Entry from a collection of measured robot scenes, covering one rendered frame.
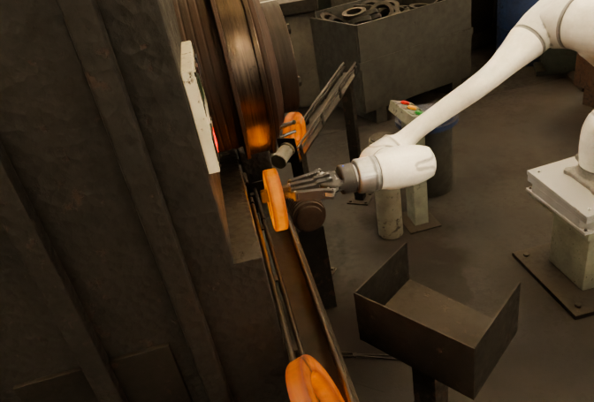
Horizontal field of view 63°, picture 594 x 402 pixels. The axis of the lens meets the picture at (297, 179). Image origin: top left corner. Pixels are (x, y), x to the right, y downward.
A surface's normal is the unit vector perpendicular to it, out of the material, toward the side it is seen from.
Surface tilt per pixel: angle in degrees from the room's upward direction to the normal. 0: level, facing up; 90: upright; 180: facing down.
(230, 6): 44
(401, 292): 5
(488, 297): 0
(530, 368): 0
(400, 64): 90
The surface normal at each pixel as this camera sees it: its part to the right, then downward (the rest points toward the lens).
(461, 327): -0.10, -0.85
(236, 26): 0.07, -0.14
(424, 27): 0.45, 0.36
